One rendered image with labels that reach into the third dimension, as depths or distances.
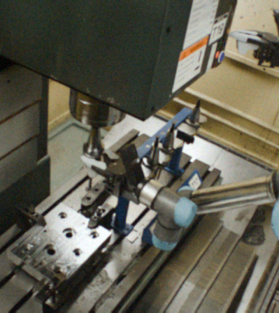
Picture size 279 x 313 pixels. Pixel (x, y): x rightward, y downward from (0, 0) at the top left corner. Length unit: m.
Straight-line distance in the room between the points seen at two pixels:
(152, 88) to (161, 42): 0.10
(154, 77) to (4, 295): 0.89
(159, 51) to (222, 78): 1.26
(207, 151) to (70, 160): 0.77
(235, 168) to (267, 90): 0.45
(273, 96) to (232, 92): 0.21
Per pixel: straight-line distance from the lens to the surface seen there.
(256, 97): 2.05
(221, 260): 1.84
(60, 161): 2.37
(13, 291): 1.44
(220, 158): 2.20
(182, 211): 1.10
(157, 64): 0.84
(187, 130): 1.63
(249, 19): 1.94
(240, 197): 1.17
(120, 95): 0.91
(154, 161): 1.40
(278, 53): 1.23
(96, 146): 1.19
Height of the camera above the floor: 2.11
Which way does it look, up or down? 38 degrees down
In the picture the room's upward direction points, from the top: 11 degrees clockwise
